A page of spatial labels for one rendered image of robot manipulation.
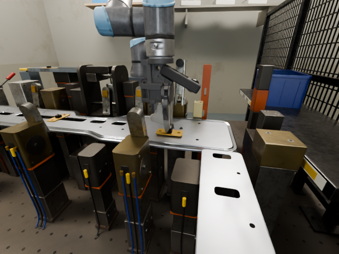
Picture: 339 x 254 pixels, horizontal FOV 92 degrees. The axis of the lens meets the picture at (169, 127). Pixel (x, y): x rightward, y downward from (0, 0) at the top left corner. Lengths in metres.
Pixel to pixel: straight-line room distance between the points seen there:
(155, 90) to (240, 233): 0.36
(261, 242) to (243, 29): 3.72
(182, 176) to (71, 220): 0.48
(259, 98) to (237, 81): 3.19
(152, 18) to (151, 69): 0.12
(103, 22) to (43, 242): 0.68
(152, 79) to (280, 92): 0.55
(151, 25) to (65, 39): 4.07
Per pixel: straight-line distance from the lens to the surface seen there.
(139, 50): 1.14
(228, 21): 3.80
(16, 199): 0.94
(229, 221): 0.30
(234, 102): 3.95
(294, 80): 0.83
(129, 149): 0.37
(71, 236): 0.70
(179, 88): 0.67
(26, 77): 1.33
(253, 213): 0.32
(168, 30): 0.45
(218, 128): 0.59
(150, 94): 0.47
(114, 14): 0.56
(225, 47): 3.76
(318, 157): 0.48
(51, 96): 0.95
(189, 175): 0.39
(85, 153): 0.50
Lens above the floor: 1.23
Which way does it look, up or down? 24 degrees down
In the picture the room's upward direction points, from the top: straight up
